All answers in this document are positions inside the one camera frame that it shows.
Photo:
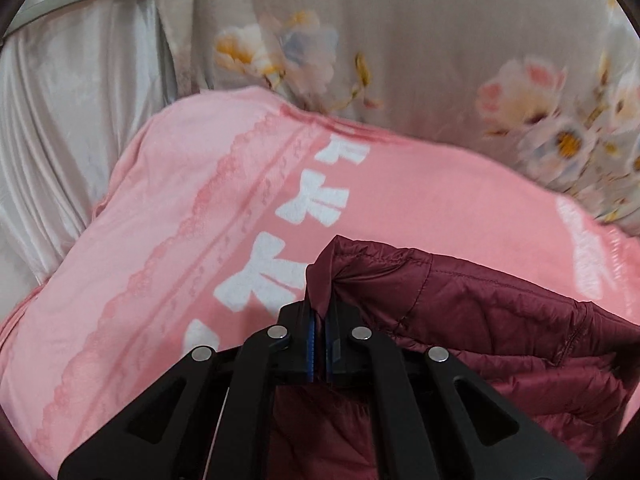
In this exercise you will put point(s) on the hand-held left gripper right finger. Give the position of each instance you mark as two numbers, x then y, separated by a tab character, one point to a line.
331	347

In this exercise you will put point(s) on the silver satin curtain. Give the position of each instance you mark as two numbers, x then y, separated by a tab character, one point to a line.
75	120

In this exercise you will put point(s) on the pink printed blanket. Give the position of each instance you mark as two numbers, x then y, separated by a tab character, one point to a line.
200	240

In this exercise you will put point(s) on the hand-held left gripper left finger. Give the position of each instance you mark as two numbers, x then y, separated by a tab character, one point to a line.
310	345

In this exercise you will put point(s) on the grey floral sheet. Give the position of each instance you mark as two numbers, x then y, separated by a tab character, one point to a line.
425	45

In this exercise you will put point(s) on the maroon puffer jacket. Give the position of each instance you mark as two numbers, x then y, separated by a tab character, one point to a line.
475	330

